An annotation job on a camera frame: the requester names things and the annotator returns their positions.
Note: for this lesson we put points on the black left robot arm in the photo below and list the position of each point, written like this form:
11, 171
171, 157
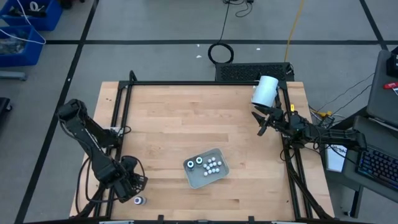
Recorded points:
93, 146

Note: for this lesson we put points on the white plastic storage bin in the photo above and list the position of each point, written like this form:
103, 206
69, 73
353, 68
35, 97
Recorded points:
199, 179

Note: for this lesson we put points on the white printed sheet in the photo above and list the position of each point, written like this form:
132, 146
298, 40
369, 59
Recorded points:
337, 161

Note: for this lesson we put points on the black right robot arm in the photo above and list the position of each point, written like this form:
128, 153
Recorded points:
326, 133

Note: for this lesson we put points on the blue storage bin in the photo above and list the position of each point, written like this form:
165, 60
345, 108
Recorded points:
18, 53
31, 18

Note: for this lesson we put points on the grey metal bar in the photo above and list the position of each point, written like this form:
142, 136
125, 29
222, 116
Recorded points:
12, 76

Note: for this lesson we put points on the black vented computer case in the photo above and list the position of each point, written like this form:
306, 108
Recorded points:
248, 72

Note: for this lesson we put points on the grey side desk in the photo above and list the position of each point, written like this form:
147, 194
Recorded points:
382, 137

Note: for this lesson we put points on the backlit computer keyboard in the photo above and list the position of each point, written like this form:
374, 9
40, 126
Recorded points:
377, 168

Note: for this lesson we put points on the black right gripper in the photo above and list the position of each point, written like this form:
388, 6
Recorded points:
276, 119

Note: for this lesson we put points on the large dark round bottle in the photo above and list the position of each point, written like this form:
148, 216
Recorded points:
199, 160
190, 164
140, 200

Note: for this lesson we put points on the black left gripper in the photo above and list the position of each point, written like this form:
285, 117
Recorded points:
121, 179

